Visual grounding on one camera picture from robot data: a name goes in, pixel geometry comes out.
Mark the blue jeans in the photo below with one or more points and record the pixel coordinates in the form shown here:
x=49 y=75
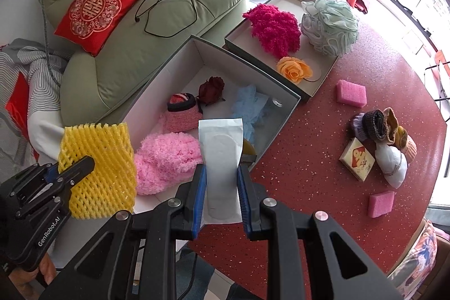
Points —
x=211 y=272

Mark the shallow grey box tray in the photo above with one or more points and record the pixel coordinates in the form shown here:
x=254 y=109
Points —
x=263 y=58

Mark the mint mesh bath loofah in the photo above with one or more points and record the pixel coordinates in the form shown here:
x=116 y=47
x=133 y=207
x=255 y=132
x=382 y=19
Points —
x=330 y=26

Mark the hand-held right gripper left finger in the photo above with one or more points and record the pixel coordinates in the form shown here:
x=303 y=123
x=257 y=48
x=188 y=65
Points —
x=197 y=201

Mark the yellow foam fruit net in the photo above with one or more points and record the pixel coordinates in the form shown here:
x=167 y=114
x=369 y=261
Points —
x=102 y=163

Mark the pink fluffy chenille cloth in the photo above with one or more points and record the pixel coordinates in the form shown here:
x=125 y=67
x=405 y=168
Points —
x=165 y=159

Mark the orange fabric rose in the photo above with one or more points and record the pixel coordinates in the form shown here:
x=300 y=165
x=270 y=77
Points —
x=293 y=69

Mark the pink knit pouch black rim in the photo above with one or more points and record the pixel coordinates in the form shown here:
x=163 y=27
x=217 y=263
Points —
x=182 y=112

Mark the plain red cushion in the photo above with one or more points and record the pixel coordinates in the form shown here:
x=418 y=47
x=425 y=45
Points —
x=19 y=99

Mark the red embroidered cushion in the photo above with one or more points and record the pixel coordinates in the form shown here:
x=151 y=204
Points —
x=95 y=11

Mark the grey striped white blanket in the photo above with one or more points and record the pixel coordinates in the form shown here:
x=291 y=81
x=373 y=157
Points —
x=35 y=75

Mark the brown knit rolled sock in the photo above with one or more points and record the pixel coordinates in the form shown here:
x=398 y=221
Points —
x=376 y=124

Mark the light blue fluffy cloth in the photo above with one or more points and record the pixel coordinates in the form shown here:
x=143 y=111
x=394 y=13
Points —
x=253 y=106

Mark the purple knit sock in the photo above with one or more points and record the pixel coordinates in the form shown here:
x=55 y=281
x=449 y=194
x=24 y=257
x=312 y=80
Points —
x=357 y=126

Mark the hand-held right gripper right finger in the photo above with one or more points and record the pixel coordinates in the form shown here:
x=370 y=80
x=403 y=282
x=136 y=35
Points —
x=244 y=201

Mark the white paper packet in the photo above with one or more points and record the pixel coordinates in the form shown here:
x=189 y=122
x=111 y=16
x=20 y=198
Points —
x=221 y=152

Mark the magenta fluffy chenille cloth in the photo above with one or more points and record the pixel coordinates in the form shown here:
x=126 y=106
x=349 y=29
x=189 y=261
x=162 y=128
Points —
x=274 y=27

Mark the olive round sponge puff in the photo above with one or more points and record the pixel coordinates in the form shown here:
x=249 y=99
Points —
x=249 y=150

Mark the dark red cloth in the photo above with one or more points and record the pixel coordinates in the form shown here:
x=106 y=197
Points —
x=360 y=4

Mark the red and cream packet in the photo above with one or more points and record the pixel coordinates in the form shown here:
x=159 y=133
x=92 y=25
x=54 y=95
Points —
x=357 y=159

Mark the green leather sofa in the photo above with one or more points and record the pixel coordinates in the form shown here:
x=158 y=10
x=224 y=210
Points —
x=140 y=50

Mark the round beige pad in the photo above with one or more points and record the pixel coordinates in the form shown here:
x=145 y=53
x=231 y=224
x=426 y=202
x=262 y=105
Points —
x=316 y=71

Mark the black metal rack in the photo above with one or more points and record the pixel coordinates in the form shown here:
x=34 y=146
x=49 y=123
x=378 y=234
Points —
x=437 y=75

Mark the pink rectangular sponge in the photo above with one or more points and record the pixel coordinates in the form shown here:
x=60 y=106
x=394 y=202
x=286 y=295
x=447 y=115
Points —
x=351 y=92
x=381 y=203

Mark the deep grey cardboard box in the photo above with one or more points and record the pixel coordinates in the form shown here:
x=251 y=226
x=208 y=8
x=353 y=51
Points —
x=175 y=75

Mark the white cloth ball with twine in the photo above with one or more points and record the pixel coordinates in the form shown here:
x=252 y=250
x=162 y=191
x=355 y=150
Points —
x=390 y=164

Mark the floral cushion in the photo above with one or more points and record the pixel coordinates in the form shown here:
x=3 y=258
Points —
x=418 y=261

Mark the dark red fabric rose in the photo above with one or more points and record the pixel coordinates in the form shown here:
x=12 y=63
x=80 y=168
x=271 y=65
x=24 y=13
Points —
x=211 y=87

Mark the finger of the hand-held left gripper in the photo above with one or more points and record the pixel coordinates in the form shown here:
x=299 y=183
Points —
x=79 y=170
x=52 y=171

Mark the person's left hand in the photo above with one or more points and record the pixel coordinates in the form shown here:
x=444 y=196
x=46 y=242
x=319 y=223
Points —
x=47 y=272

